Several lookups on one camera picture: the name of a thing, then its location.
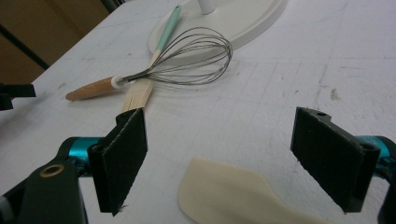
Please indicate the white grid mat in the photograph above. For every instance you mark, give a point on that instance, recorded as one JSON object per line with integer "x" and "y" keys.
{"x": 249, "y": 109}

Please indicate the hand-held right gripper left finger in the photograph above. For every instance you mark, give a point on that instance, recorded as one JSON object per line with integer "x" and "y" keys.
{"x": 120, "y": 161}

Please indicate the black metal frame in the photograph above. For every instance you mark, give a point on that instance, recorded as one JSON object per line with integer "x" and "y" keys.
{"x": 25, "y": 46}

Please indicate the white utensil rack stand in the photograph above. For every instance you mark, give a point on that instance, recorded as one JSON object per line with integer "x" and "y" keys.
{"x": 243, "y": 21}

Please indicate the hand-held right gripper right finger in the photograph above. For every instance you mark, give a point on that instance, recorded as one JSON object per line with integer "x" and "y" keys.
{"x": 330, "y": 158}

